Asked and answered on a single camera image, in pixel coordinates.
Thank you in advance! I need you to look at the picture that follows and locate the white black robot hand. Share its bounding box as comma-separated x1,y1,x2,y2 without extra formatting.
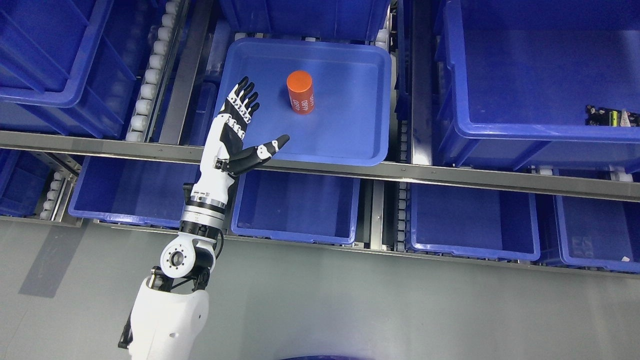
190,76,290,204

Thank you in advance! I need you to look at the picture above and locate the orange cylindrical capacitor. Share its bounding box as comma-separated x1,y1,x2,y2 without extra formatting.
286,70,315,116

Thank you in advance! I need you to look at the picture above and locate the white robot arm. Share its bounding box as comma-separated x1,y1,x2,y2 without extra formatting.
118,183,229,360

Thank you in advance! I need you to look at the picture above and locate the steel shelf rack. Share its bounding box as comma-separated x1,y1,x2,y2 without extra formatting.
1,0,639,271

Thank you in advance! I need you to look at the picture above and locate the blue bin lower left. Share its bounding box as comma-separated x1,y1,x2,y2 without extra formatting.
68,156,199,229

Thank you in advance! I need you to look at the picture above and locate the blue bin lower centre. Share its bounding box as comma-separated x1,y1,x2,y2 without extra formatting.
230,170,361,245

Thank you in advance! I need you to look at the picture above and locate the blue tray bin centre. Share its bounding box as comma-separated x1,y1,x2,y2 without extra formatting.
215,38,392,167

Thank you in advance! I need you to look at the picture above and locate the blue bin upper left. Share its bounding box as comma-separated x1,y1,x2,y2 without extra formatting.
0,0,163,139

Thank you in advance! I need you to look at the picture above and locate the blue bin top centre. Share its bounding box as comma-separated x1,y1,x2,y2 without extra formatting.
219,0,391,41

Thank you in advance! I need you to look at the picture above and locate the blue bin far left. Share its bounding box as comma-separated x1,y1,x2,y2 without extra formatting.
0,149,51,218

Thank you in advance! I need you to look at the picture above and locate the blue bin lower right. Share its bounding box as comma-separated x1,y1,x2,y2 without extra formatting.
404,184,541,262

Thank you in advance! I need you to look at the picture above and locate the large blue bin right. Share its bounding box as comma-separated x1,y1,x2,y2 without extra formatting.
433,0,639,174

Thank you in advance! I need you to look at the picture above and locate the small electronic part in bin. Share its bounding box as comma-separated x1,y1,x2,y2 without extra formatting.
585,105,640,127

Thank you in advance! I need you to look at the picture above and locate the blue bin far right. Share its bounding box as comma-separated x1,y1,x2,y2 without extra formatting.
554,196,640,274

